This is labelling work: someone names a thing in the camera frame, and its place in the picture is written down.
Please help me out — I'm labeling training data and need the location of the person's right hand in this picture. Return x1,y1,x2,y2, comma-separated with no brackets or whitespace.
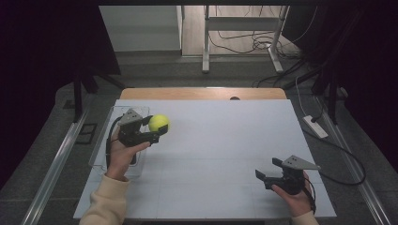
270,174,314,218

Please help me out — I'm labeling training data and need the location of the dark curtain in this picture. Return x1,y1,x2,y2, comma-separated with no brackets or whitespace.
283,0,398,172
0,0,122,191

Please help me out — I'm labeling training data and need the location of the white table board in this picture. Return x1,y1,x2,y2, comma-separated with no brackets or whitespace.
73,98,337,219

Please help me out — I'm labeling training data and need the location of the white cable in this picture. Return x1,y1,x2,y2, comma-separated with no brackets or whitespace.
295,76,308,117

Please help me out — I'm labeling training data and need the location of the white cabinet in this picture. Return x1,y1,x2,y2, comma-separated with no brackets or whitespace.
99,5,183,53

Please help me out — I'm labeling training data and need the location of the white power strip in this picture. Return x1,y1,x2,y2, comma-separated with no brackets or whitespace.
302,114,329,140

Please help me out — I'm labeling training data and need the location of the clear plastic container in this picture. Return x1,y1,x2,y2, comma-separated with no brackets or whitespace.
88,105,151,177

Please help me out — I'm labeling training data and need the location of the yellow tennis ball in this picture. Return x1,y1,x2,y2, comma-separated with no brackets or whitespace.
147,113,171,133

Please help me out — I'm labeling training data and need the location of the metal floor rail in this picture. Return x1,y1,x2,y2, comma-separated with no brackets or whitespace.
314,97,392,225
20,111,90,225

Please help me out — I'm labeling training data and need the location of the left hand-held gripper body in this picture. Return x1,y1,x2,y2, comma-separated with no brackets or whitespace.
117,108,161,148

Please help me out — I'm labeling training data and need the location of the black power cable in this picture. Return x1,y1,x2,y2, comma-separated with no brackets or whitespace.
301,127,367,187

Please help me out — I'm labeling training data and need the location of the black metal stand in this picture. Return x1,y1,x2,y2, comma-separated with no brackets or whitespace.
313,68,339,126
73,69,126,123

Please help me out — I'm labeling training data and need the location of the black floor plate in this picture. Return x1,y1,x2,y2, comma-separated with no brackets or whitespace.
74,123,98,145

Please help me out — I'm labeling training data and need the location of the white desk frame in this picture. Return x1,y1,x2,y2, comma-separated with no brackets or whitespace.
201,5,290,74

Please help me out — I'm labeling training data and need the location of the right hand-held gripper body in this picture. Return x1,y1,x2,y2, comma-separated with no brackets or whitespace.
264,155,322,195

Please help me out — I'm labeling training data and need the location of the right hand-held gripper cable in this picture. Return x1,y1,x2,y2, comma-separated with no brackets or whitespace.
301,176,317,215

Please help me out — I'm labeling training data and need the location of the tangle of black cables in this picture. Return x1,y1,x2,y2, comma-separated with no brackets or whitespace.
208,6,318,88

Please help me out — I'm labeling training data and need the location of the person's left hand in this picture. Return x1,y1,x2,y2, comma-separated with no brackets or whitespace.
105,126,152,182

